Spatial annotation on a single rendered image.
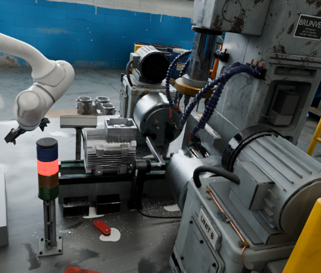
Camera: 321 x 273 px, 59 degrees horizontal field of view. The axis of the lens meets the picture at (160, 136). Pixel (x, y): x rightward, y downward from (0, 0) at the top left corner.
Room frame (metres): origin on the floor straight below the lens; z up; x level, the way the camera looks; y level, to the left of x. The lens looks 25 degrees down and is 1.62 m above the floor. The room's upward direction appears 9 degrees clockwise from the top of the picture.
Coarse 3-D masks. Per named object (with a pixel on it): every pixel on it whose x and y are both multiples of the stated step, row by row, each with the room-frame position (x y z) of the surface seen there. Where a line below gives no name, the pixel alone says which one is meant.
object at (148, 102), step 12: (144, 96) 1.50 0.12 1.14; (156, 96) 1.46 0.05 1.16; (144, 108) 1.38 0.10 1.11; (156, 108) 1.36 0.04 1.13; (168, 108) 1.38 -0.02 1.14; (144, 120) 1.33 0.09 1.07; (156, 120) 1.33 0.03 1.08; (168, 120) 1.38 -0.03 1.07; (144, 132) 1.34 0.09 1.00; (156, 132) 1.36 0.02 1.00; (168, 132) 1.38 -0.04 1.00; (180, 132) 1.41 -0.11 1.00; (156, 144) 1.37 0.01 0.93
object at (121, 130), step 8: (104, 120) 1.10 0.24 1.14; (112, 120) 1.11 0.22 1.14; (120, 120) 1.13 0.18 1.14; (128, 120) 1.12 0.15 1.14; (112, 128) 1.02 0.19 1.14; (120, 128) 1.03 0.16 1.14; (128, 128) 1.04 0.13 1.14; (136, 128) 1.06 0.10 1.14; (112, 136) 1.02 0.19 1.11; (120, 136) 1.03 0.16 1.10; (128, 136) 1.04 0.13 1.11
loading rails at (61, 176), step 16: (64, 160) 1.06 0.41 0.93; (80, 160) 1.08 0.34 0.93; (64, 176) 0.96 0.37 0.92; (80, 176) 0.98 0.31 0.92; (96, 176) 0.98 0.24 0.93; (112, 176) 1.00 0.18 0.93; (128, 176) 1.03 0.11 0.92; (160, 176) 1.08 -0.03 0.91; (64, 192) 0.94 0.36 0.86; (80, 192) 0.96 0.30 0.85; (96, 192) 0.98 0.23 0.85; (112, 192) 1.01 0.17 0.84; (128, 192) 1.03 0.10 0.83; (144, 192) 1.06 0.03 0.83; (160, 192) 1.09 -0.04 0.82
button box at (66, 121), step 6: (60, 120) 1.18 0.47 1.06; (66, 120) 1.19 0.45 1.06; (72, 120) 1.20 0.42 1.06; (78, 120) 1.21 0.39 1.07; (84, 120) 1.22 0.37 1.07; (90, 120) 1.23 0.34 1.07; (96, 120) 1.24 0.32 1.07; (60, 126) 1.19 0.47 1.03; (66, 126) 1.20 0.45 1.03; (72, 126) 1.20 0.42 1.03; (78, 126) 1.21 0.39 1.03; (84, 126) 1.22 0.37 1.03; (90, 126) 1.23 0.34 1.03; (96, 126) 1.24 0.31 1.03
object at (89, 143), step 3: (84, 129) 1.09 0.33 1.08; (84, 132) 1.08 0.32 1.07; (87, 141) 0.97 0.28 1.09; (90, 141) 0.98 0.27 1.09; (132, 141) 1.04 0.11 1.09; (135, 141) 1.04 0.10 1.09; (87, 144) 0.97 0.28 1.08; (90, 144) 0.97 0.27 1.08; (132, 144) 1.03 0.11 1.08; (135, 144) 1.03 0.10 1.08; (87, 147) 0.96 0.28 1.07; (90, 147) 0.97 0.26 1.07; (87, 171) 0.96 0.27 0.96; (90, 171) 0.97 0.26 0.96
